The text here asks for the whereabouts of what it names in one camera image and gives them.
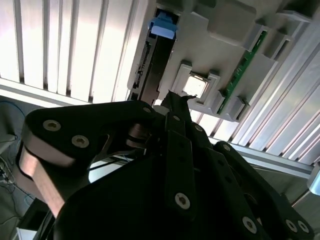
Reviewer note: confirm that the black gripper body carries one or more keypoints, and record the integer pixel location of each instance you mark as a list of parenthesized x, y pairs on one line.
[(125, 205)]

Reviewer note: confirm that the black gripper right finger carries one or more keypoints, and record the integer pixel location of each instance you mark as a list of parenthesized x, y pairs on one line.
[(225, 170)]

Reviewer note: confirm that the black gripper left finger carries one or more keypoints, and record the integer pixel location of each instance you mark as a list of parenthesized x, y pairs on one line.
[(87, 120)]

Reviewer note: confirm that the hard disk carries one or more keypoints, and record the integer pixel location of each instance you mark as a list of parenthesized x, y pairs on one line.
[(160, 65)]

